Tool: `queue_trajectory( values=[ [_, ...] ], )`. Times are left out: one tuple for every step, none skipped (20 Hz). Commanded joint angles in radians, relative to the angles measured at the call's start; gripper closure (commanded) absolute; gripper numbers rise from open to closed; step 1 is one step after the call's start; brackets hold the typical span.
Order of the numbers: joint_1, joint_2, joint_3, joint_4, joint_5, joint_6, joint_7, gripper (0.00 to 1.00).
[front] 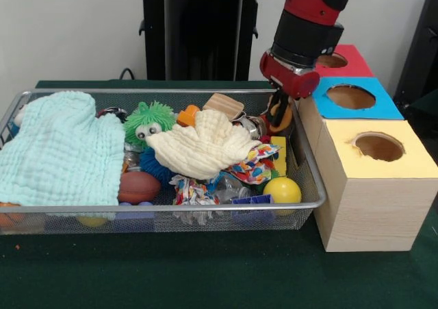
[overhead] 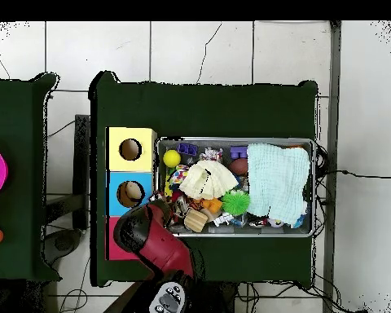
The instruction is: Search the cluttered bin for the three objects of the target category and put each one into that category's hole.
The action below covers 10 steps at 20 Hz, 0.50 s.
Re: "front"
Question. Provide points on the dark green table cloth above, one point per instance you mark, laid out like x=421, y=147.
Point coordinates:
x=205, y=271

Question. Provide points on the brown toy football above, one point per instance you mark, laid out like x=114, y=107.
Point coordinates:
x=138, y=187

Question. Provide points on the wooden box with three holes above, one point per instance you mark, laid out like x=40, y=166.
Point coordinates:
x=373, y=206

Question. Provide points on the cream cloth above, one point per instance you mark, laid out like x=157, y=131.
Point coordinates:
x=198, y=148

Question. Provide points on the orange building block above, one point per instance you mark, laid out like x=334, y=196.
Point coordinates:
x=187, y=115

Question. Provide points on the yellow foam block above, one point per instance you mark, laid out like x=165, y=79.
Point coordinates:
x=280, y=155

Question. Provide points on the clear plastic bottle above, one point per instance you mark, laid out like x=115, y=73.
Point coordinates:
x=231, y=187

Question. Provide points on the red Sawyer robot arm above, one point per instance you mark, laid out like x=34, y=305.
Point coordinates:
x=308, y=24

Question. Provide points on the purple building block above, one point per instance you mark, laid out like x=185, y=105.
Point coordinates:
x=135, y=203

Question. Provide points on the striped wooden block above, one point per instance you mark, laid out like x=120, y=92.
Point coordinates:
x=222, y=104

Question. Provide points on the black chair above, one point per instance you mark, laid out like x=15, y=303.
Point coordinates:
x=421, y=55

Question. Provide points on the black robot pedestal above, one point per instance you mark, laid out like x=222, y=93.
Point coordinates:
x=191, y=41

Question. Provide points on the brown plush toy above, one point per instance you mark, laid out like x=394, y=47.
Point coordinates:
x=287, y=117

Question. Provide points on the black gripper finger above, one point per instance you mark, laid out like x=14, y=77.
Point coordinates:
x=273, y=115
x=284, y=107

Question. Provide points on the blue building block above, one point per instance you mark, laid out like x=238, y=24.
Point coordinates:
x=253, y=199

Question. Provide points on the green spiky puffer toy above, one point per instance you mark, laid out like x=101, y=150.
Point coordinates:
x=150, y=117

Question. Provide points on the clear mesh bin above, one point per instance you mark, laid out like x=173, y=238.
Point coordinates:
x=301, y=179

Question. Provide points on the mint green cloth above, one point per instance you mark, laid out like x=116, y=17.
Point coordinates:
x=58, y=151

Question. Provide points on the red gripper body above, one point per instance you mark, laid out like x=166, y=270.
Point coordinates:
x=291, y=79

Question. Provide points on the polka dot cloth toy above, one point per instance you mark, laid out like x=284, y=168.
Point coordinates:
x=253, y=165

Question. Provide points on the yellow ball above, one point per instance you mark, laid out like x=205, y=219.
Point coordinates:
x=282, y=189

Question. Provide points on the silver metal cup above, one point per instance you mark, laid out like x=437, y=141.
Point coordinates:
x=255, y=127

